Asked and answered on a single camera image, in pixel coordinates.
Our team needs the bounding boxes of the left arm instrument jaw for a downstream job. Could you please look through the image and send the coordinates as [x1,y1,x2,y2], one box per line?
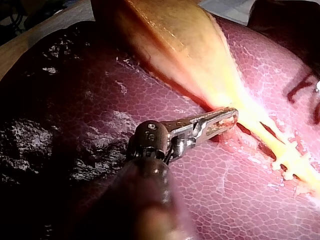
[198,112,240,138]
[190,106,240,126]

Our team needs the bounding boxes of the left arm instrument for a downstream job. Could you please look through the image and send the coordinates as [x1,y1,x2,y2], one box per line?
[125,118,202,165]

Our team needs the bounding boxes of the gallbladder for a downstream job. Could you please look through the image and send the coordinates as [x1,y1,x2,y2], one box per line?
[91,0,242,120]

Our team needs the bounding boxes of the thin tube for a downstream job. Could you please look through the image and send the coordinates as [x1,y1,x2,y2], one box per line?
[234,104,320,187]
[234,122,280,163]

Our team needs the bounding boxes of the dark red liver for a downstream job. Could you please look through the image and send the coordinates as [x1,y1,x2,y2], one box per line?
[0,13,320,240]

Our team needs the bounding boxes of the white cloth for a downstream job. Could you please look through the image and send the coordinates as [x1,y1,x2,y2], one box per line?
[198,0,255,26]

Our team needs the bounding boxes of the pale fatty tissue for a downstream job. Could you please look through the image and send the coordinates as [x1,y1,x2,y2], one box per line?
[292,183,317,200]

